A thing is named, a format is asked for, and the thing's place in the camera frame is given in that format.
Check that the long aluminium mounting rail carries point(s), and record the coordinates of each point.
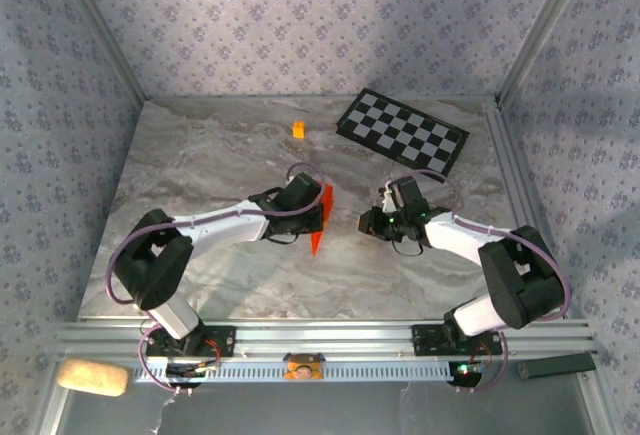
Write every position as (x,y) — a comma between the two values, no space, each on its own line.
(325,337)

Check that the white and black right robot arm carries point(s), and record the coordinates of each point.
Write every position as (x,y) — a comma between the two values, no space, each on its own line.
(455,245)

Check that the aluminium frame post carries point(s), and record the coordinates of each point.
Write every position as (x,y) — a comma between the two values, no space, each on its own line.
(100,30)
(542,30)

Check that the orange paper sheet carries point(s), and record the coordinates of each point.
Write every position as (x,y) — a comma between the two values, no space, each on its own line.
(329,205)

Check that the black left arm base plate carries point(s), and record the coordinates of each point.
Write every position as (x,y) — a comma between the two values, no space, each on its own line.
(225,340)

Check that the aluminium side rail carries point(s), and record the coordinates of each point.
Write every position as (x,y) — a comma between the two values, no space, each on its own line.
(507,155)

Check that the black and white checkerboard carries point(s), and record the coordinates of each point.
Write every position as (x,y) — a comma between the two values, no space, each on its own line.
(400,130)

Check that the small orange block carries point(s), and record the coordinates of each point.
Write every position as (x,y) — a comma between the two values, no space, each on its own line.
(298,129)

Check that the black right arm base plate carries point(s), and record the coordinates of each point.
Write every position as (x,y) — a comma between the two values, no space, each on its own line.
(425,340)

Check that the beige sponge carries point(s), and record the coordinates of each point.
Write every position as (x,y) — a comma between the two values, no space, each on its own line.
(92,376)

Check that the black flat bar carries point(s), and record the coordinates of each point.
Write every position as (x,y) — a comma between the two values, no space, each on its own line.
(555,366)

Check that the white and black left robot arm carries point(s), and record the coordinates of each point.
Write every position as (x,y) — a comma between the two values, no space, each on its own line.
(225,232)

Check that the orange cartoon face figure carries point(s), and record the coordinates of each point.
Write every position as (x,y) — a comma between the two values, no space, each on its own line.
(303,367)

